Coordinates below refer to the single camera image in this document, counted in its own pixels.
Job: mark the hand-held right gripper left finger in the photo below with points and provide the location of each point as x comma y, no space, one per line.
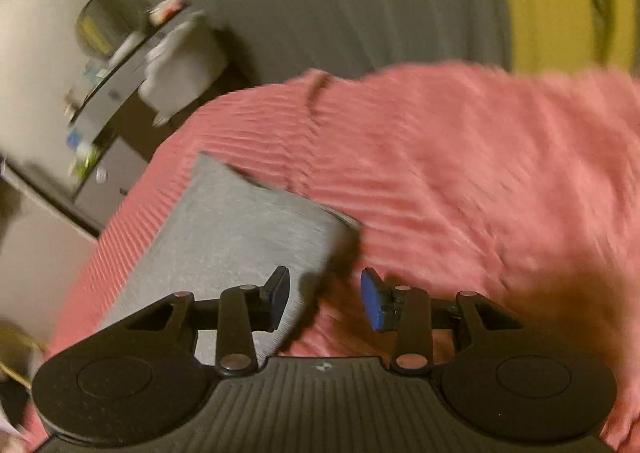
278,294

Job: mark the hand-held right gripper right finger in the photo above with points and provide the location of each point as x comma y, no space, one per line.
372,300

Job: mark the grey pants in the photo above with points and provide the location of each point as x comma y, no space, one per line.
225,233

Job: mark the pink ribbed blanket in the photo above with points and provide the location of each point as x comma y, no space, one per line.
450,158

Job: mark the green packet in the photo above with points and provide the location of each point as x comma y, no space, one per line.
86,162

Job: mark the white cloth on dresser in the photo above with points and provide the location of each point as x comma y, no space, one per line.
180,68

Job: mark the blue box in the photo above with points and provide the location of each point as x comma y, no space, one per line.
75,137

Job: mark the round mirror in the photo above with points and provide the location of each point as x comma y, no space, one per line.
107,23

